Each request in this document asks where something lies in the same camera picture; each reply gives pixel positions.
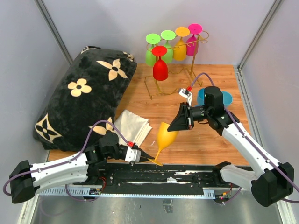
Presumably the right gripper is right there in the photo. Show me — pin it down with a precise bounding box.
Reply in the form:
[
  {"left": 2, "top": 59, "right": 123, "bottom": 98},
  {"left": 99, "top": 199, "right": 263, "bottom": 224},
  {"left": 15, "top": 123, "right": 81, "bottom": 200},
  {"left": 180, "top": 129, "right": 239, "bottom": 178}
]
[{"left": 167, "top": 102, "right": 211, "bottom": 132}]

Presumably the yellow wine glass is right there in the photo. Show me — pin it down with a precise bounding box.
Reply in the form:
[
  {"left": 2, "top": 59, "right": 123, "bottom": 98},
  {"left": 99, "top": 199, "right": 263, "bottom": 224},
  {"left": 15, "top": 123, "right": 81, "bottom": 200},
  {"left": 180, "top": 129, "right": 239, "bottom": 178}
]
[{"left": 149, "top": 122, "right": 179, "bottom": 166}]

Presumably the light blue wine glass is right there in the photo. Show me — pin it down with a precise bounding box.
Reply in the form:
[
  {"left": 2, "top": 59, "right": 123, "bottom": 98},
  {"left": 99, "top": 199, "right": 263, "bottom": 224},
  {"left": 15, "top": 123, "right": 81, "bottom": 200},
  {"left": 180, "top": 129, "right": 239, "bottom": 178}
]
[{"left": 222, "top": 91, "right": 233, "bottom": 108}]

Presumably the red wine glass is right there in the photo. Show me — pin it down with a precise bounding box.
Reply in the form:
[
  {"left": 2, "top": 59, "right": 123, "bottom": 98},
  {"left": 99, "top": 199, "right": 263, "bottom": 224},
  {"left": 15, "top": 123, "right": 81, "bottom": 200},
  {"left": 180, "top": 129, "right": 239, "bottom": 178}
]
[{"left": 152, "top": 46, "right": 168, "bottom": 81}]

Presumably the green wine glass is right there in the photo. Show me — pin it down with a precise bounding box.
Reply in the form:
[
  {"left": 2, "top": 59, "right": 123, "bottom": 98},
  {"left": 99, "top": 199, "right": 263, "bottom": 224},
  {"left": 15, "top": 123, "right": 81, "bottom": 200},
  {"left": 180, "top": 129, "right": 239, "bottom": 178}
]
[
  {"left": 145, "top": 33, "right": 161, "bottom": 67},
  {"left": 161, "top": 30, "right": 176, "bottom": 63}
]

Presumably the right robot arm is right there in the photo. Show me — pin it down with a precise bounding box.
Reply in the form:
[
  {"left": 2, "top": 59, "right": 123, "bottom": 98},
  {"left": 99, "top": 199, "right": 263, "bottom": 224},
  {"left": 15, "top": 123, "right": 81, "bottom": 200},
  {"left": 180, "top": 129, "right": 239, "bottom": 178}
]
[{"left": 167, "top": 86, "right": 294, "bottom": 207}]

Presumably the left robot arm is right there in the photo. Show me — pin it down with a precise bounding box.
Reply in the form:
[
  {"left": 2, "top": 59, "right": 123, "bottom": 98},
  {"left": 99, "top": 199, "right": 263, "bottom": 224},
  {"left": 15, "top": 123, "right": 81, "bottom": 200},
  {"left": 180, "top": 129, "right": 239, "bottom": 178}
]
[{"left": 8, "top": 131, "right": 153, "bottom": 204}]

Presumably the back orange wine glass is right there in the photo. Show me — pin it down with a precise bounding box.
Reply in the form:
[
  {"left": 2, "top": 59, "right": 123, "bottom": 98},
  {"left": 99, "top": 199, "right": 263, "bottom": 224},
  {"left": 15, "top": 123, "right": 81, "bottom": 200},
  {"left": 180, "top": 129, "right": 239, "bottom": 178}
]
[{"left": 173, "top": 27, "right": 190, "bottom": 61}]

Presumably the pink wine glass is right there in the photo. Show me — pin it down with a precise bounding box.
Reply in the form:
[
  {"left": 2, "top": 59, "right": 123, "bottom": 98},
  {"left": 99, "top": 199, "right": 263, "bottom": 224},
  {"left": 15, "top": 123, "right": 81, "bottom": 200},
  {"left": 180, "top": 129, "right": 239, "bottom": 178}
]
[{"left": 186, "top": 23, "right": 203, "bottom": 56}]

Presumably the folded beige cloth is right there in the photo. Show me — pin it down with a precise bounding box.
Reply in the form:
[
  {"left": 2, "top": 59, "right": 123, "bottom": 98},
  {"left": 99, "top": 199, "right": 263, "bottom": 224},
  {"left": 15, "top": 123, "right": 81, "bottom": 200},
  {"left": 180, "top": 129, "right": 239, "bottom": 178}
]
[{"left": 114, "top": 110, "right": 152, "bottom": 146}]

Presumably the black floral pillow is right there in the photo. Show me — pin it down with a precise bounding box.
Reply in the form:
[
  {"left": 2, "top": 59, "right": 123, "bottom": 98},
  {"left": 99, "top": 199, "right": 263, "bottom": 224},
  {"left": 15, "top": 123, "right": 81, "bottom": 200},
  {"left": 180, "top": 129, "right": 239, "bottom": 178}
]
[{"left": 33, "top": 46, "right": 137, "bottom": 152}]

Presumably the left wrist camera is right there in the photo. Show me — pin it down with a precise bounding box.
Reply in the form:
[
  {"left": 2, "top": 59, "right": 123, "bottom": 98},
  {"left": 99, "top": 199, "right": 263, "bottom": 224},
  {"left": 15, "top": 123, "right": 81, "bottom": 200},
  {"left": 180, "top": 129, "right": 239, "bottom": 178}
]
[{"left": 125, "top": 147, "right": 141, "bottom": 163}]

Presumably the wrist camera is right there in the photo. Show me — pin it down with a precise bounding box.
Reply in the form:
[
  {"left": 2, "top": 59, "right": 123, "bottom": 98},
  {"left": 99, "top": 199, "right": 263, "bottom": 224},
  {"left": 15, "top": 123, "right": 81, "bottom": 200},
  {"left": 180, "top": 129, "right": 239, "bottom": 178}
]
[
  {"left": 125, "top": 147, "right": 141, "bottom": 163},
  {"left": 178, "top": 88, "right": 193, "bottom": 106}
]

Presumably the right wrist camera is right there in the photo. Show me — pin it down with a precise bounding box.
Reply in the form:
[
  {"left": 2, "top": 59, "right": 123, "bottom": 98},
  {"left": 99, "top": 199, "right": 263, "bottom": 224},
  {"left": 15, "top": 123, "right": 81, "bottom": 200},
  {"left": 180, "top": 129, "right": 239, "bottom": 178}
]
[{"left": 178, "top": 88, "right": 193, "bottom": 106}]

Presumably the gold wire glass rack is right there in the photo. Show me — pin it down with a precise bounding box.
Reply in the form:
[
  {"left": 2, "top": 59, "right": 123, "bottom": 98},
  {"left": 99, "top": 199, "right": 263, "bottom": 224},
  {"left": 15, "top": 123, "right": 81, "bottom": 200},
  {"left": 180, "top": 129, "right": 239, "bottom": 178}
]
[{"left": 144, "top": 29, "right": 210, "bottom": 99}]

